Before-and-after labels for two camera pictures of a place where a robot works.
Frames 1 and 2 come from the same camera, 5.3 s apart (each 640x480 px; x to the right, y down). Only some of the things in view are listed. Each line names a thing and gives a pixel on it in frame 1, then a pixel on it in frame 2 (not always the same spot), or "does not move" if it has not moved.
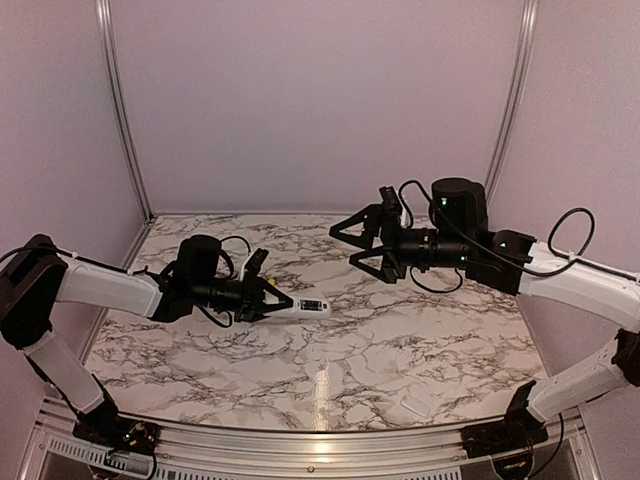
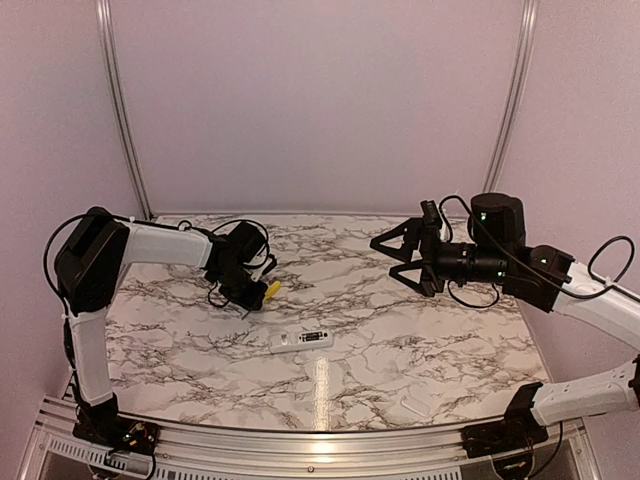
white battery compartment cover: x=415 y=406 does not move
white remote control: x=304 y=307 -> x=306 y=340
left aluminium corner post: x=104 y=23 does not move
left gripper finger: x=260 y=315 -> x=250 y=306
